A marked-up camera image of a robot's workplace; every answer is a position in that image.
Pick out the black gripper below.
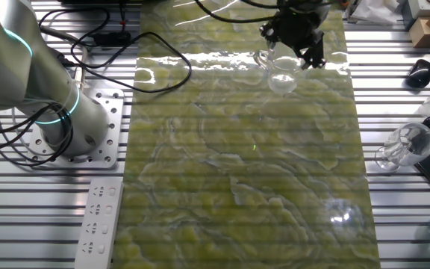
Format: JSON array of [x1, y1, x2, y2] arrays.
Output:
[[259, 7, 330, 70]]

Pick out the clear glass cup with handle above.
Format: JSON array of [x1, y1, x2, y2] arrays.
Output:
[[252, 48, 306, 95]]

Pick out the white crumpled plastic bag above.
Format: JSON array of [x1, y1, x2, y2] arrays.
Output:
[[349, 0, 407, 25]]

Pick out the black computer mouse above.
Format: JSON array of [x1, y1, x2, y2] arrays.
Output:
[[405, 58, 430, 90]]

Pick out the brown cardboard box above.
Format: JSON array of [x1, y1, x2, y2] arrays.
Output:
[[408, 10, 430, 49]]

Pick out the grey button box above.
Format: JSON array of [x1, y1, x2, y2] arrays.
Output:
[[408, 0, 430, 20]]

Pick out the green marble pattern mat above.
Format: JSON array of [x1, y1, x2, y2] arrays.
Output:
[[111, 0, 382, 269]]

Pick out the clear plastic beaker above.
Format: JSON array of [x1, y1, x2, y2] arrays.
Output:
[[374, 122, 430, 173]]

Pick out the black power adapter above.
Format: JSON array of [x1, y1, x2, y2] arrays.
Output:
[[93, 30, 132, 48]]

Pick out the silver robot mounting plate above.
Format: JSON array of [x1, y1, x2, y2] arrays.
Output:
[[25, 87, 125, 170]]

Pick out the white power strip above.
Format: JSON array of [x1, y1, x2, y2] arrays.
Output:
[[73, 178, 125, 269]]

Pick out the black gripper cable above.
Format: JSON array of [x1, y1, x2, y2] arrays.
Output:
[[193, 0, 280, 24]]

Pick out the black power cable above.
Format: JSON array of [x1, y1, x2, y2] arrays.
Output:
[[69, 30, 194, 95]]

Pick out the thin black cable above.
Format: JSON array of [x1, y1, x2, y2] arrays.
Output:
[[37, 6, 112, 39]]

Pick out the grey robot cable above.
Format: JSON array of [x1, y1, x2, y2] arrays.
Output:
[[39, 25, 90, 91]]

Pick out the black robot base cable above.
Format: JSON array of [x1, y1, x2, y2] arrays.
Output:
[[0, 104, 75, 167]]

